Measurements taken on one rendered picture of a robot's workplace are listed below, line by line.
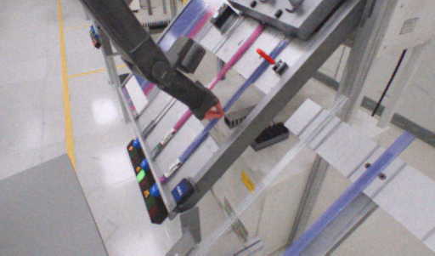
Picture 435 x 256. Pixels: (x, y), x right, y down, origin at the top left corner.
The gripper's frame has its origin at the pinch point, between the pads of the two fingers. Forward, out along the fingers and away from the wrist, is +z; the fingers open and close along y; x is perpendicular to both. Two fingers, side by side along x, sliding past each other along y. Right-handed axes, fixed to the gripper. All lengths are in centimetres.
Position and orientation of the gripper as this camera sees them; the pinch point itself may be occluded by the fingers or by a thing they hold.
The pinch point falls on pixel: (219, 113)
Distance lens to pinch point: 67.7
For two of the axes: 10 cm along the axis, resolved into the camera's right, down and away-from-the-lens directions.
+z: 6.0, 4.1, 6.8
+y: -4.7, -5.1, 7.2
